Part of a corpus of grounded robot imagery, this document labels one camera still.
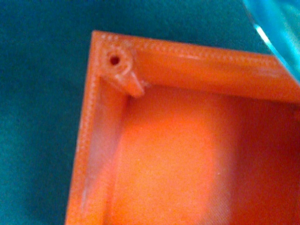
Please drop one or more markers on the red square pot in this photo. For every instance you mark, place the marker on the red square pot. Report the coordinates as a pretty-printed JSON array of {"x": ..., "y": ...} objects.
[{"x": 179, "y": 134}]

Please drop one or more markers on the blue plastic bowl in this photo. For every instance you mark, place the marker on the blue plastic bowl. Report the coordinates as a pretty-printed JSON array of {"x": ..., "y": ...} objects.
[{"x": 278, "y": 24}]

